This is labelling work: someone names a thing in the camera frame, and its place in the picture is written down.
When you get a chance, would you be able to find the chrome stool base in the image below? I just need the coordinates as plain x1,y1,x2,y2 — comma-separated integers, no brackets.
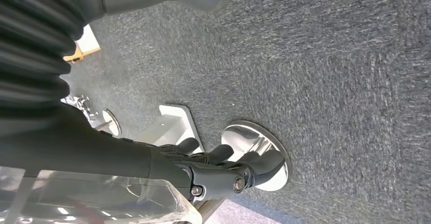
60,94,122,138

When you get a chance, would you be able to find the grey kiosk stand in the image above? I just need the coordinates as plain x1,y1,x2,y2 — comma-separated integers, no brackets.
137,105,205,154

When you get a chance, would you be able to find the beige desk leg panel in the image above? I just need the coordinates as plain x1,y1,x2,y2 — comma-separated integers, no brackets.
63,24,101,65

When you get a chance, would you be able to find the chrome stanchion base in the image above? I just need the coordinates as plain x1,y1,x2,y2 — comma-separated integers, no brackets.
221,120,292,192

